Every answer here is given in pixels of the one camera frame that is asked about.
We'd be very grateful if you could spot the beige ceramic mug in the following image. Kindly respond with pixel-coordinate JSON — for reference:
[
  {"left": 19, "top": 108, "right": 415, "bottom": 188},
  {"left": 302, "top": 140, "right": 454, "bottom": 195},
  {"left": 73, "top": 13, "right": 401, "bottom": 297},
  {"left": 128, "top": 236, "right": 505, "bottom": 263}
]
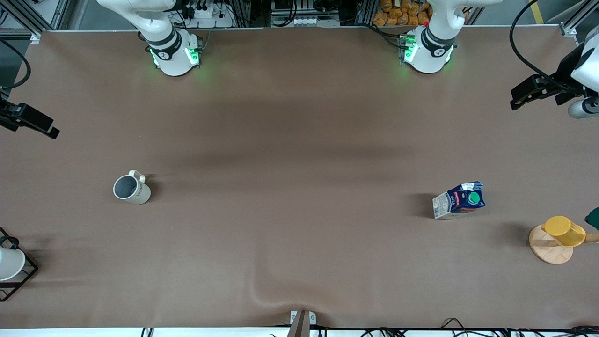
[{"left": 113, "top": 170, "right": 152, "bottom": 205}]

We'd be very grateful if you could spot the blue milk carton green cap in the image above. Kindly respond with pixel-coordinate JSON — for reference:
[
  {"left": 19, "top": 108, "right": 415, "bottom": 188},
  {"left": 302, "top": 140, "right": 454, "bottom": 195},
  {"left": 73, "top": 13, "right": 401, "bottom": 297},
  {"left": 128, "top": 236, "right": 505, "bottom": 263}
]
[{"left": 432, "top": 181, "right": 486, "bottom": 220}]

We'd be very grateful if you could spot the yellow plastic cup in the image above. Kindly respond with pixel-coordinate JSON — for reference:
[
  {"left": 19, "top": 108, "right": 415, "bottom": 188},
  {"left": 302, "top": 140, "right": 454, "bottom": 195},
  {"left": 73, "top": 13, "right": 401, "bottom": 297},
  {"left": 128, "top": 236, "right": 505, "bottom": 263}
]
[{"left": 541, "top": 215, "right": 586, "bottom": 247}]

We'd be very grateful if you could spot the white bowl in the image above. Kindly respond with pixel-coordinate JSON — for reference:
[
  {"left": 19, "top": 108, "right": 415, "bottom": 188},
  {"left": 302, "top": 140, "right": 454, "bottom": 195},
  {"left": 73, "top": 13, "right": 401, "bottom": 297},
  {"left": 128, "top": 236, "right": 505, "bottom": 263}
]
[{"left": 0, "top": 246, "right": 26, "bottom": 282}]

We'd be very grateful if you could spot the wooden mug tree stand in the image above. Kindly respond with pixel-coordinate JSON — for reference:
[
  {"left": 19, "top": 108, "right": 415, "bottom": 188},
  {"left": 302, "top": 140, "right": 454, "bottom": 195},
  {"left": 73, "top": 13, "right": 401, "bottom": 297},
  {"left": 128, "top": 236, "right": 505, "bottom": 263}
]
[{"left": 529, "top": 224, "right": 599, "bottom": 265}]

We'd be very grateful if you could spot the white power strip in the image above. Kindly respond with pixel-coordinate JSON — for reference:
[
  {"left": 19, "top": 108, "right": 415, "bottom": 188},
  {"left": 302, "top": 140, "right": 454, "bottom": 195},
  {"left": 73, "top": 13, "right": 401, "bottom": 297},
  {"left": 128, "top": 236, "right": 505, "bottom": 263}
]
[{"left": 185, "top": 0, "right": 235, "bottom": 29}]

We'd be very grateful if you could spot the brown table cover mat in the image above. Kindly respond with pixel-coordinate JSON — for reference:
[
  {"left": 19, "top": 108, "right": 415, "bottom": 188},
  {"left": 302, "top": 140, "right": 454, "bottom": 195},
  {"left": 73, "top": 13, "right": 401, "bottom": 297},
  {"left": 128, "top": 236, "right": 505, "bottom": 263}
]
[{"left": 0, "top": 27, "right": 599, "bottom": 329}]

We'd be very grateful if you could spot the white socket bar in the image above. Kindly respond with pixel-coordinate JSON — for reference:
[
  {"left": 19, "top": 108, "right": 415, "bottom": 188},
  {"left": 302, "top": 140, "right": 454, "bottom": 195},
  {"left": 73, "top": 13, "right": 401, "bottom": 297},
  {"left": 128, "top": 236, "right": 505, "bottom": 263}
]
[{"left": 271, "top": 13, "right": 342, "bottom": 28}]

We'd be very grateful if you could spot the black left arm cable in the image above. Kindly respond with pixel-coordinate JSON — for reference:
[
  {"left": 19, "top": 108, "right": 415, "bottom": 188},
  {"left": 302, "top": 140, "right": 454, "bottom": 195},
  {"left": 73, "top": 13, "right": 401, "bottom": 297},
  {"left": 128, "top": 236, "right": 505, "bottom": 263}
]
[{"left": 509, "top": 0, "right": 569, "bottom": 92}]

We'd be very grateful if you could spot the aluminium frame profile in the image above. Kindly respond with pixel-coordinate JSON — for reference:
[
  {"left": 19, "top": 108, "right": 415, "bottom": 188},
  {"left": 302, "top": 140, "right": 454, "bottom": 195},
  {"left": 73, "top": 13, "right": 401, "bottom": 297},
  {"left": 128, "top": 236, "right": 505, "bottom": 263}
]
[
  {"left": 0, "top": 0, "right": 72, "bottom": 44},
  {"left": 558, "top": 0, "right": 584, "bottom": 38}
]

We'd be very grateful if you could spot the black wire rack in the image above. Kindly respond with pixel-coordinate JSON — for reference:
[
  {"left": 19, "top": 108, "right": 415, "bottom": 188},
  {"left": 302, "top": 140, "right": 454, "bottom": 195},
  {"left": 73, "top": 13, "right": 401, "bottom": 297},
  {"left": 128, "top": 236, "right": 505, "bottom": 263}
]
[{"left": 0, "top": 228, "right": 39, "bottom": 302}]

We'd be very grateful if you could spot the metal table clamp bracket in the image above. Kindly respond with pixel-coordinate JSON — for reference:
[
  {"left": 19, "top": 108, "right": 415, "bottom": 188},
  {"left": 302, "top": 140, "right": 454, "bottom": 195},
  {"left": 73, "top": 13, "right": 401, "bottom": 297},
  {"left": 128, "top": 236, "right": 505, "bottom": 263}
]
[{"left": 290, "top": 310, "right": 317, "bottom": 337}]

